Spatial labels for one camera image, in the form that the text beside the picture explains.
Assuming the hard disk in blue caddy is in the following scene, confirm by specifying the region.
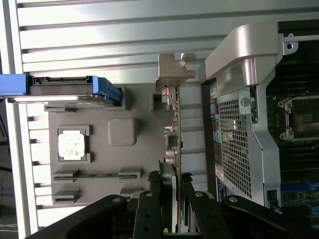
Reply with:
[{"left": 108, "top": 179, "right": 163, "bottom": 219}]
[{"left": 0, "top": 74, "right": 123, "bottom": 107}]

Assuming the silver CPU chip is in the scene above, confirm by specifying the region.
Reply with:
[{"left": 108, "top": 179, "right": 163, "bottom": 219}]
[{"left": 57, "top": 128, "right": 86, "bottom": 160}]

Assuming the green motherboard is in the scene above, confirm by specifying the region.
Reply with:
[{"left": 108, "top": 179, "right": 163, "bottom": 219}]
[{"left": 265, "top": 47, "right": 319, "bottom": 225}]

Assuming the grey parts rack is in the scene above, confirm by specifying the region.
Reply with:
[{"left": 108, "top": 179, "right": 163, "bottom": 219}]
[{"left": 43, "top": 83, "right": 180, "bottom": 213}]

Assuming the CPU socket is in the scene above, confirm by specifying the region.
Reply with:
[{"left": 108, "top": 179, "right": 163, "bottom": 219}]
[{"left": 276, "top": 98, "right": 319, "bottom": 143}]

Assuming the open black PC case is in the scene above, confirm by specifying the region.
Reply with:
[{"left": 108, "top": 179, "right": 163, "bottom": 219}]
[{"left": 198, "top": 21, "right": 319, "bottom": 239}]

